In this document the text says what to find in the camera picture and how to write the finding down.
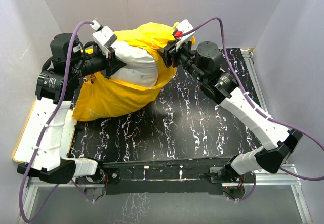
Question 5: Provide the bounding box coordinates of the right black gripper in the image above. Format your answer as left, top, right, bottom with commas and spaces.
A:
158, 38, 206, 83

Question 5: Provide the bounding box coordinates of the white pillow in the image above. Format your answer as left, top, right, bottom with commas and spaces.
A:
111, 41, 158, 87

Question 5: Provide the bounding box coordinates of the yellow Pikachu pillowcase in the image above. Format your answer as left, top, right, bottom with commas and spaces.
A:
72, 22, 179, 121

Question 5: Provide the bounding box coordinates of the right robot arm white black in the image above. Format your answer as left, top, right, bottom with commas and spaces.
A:
158, 40, 302, 182

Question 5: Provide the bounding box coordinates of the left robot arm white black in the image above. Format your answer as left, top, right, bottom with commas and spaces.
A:
17, 31, 125, 184

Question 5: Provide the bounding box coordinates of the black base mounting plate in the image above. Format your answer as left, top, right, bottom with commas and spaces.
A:
76, 157, 255, 199

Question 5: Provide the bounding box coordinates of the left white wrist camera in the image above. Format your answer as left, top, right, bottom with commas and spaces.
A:
91, 20, 117, 57

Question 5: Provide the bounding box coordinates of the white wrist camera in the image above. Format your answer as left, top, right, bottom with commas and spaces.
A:
91, 20, 117, 57
173, 19, 195, 51

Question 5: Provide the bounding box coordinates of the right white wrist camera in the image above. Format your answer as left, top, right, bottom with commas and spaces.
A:
173, 19, 195, 51

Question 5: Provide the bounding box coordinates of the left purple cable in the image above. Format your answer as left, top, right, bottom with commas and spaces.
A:
19, 20, 107, 223

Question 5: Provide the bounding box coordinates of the purple cable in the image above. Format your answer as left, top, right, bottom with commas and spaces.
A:
19, 20, 107, 223
181, 16, 324, 202

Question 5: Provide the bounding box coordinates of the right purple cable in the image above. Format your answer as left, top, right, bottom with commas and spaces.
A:
181, 16, 324, 202

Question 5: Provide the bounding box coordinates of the small whiteboard wooden frame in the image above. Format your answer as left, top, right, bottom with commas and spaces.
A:
12, 99, 76, 163

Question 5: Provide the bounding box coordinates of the aluminium extrusion frame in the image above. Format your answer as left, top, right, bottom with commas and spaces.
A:
19, 48, 313, 224

